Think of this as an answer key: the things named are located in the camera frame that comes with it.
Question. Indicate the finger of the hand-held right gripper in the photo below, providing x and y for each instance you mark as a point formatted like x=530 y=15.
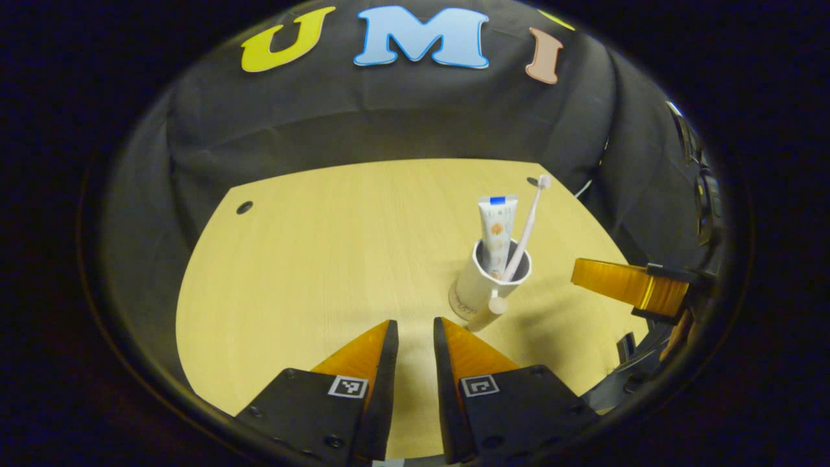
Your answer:
x=677 y=334
x=668 y=275

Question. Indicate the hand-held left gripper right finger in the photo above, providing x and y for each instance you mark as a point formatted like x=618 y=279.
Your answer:
x=447 y=402

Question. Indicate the white toothpaste tube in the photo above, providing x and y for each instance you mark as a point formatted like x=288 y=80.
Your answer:
x=498 y=227

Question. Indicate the white toothbrush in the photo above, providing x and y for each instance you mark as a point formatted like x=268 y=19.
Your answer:
x=526 y=227

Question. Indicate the dark rectangular block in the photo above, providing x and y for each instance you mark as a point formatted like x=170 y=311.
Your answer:
x=626 y=348

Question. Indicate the black backdrop cloth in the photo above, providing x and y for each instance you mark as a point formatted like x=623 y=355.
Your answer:
x=389 y=117

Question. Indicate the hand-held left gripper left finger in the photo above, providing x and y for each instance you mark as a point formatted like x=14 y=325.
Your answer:
x=382 y=402

